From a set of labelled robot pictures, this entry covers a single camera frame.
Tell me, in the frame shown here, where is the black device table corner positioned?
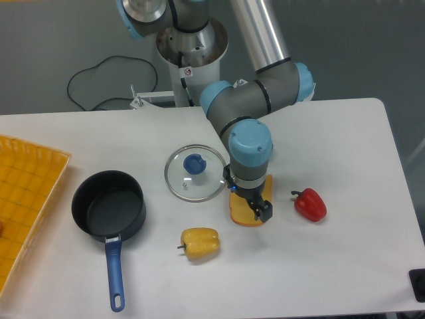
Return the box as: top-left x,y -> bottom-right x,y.
408,268 -> 425,303

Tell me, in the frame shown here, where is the yellow bell pepper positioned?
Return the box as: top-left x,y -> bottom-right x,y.
177,227 -> 220,259

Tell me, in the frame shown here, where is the glass lid blue knob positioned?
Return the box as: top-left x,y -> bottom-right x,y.
164,144 -> 226,203

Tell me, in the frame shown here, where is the red bell pepper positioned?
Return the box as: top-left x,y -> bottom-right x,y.
291,188 -> 327,222

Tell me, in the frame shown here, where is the yellow plastic basket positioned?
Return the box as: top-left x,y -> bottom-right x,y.
1,135 -> 71,292

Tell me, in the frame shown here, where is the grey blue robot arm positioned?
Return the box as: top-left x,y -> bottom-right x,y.
116,1 -> 314,222

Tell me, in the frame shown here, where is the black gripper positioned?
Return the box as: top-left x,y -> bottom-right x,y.
222,165 -> 273,223

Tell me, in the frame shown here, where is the black saucepan blue handle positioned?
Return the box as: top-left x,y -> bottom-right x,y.
71,170 -> 146,312

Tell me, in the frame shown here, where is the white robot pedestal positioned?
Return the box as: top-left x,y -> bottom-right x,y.
129,18 -> 317,110

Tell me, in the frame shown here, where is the orange bread slice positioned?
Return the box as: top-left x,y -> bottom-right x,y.
229,174 -> 273,227

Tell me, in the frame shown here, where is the black cable on floor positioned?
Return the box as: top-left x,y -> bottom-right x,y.
67,54 -> 159,112

